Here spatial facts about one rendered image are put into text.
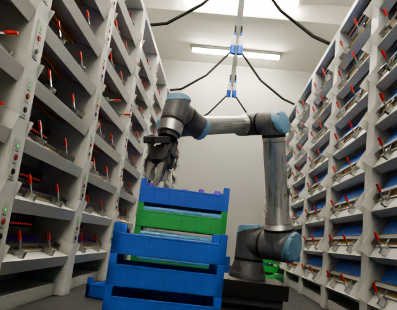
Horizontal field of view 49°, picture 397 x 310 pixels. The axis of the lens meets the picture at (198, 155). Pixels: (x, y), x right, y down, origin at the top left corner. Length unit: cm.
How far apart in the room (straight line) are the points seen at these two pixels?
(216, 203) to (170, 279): 40
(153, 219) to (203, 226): 17
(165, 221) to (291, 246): 87
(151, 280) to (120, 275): 8
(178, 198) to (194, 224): 10
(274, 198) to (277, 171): 13
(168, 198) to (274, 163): 80
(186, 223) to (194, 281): 33
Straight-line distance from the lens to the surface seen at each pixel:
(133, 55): 291
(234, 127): 209
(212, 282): 118
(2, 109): 142
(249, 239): 227
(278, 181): 215
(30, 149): 153
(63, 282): 203
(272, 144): 213
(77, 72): 189
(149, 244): 117
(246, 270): 227
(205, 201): 148
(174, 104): 161
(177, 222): 147
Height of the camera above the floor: 30
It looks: 11 degrees up
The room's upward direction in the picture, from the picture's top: 7 degrees clockwise
